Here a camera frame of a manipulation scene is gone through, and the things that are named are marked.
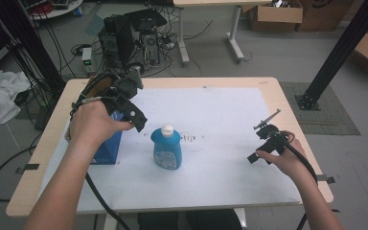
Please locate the blue box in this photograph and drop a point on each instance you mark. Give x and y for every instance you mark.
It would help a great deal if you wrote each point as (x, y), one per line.
(108, 151)

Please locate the white table mat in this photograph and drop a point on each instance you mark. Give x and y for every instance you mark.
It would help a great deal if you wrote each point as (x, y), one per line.
(211, 127)

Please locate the closed cardboard box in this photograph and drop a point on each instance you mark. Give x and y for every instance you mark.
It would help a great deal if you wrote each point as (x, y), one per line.
(324, 14)

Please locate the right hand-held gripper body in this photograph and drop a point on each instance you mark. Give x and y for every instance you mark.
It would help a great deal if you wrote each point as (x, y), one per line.
(274, 142)

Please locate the white-legged desk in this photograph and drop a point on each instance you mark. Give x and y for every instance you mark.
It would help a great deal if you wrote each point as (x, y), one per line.
(234, 35)

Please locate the blue bottle with white cap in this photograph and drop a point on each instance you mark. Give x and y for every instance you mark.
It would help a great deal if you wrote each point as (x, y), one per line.
(167, 150)

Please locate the round white table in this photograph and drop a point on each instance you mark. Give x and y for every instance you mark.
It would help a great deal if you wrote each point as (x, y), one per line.
(60, 9)

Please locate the open cardboard box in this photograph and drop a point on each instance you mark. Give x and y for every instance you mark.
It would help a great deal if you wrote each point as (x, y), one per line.
(278, 16)

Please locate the small white power supply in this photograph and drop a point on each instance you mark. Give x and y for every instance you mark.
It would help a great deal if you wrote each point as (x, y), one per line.
(87, 59)

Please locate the person's legs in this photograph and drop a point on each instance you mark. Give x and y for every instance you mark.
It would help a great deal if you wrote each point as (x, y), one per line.
(188, 221)

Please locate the black tape strip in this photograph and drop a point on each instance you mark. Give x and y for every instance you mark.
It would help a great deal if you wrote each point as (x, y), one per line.
(28, 167)
(326, 179)

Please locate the person's left hand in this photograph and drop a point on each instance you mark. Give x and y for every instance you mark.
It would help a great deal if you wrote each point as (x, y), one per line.
(91, 126)

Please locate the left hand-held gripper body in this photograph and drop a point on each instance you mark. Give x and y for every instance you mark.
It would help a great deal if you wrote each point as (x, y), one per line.
(100, 84)

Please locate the grey floor mat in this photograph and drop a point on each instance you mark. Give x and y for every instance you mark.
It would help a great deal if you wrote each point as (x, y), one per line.
(329, 111)

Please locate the light wooden table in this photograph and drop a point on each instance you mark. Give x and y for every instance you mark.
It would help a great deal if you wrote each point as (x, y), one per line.
(278, 92)

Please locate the black metal stand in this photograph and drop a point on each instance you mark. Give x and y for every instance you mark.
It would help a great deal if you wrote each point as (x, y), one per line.
(341, 51)

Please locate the black computer tower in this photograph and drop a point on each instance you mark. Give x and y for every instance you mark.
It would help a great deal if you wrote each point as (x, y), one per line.
(124, 38)

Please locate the person's right hand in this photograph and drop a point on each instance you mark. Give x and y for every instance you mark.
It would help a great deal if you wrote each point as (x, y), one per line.
(290, 161)

